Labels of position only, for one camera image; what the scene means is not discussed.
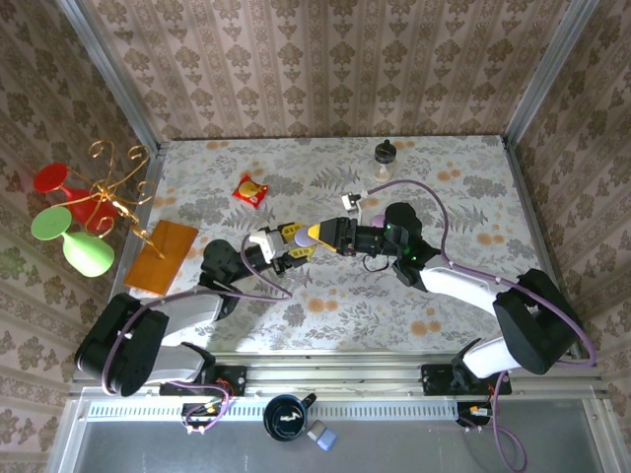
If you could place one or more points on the small pink object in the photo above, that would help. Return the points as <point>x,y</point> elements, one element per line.
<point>304,236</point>

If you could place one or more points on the purple earbud charging case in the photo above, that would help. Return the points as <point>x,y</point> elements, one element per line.
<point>378,220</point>

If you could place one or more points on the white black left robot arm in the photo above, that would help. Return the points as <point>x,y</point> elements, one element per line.
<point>123,345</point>

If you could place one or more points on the red yellow snack packet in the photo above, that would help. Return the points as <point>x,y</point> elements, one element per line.
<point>250,189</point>

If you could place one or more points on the orange flat sheet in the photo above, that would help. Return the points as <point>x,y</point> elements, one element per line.
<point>162,258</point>

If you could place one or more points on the glass jar with black lid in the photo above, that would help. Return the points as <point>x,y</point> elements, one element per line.
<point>383,160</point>

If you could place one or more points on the green plastic wine glass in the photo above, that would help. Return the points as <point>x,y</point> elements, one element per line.
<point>86,251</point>

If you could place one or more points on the black power connector block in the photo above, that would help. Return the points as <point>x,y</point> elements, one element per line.
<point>192,410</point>
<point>468,411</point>

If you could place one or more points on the black mug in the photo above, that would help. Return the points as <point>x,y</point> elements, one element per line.
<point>285,419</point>

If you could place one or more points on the small blue grey box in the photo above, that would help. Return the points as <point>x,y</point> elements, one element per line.
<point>324,436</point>

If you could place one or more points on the red plastic wine glass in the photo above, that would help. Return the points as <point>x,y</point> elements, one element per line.
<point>49,176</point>

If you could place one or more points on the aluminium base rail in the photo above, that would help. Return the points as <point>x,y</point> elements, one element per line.
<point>335,379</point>

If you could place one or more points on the aluminium frame post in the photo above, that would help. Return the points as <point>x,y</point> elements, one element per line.
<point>112,74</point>
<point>547,74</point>

